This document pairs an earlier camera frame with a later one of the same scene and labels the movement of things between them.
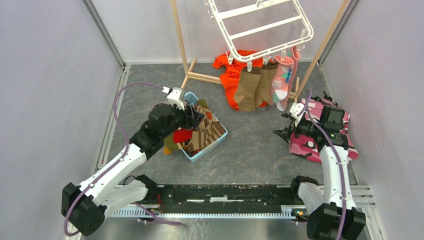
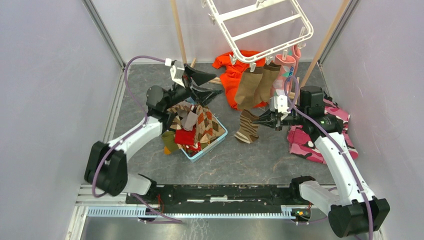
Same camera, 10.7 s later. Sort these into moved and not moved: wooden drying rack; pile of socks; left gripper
Moved: left gripper
Not moved: wooden drying rack; pile of socks
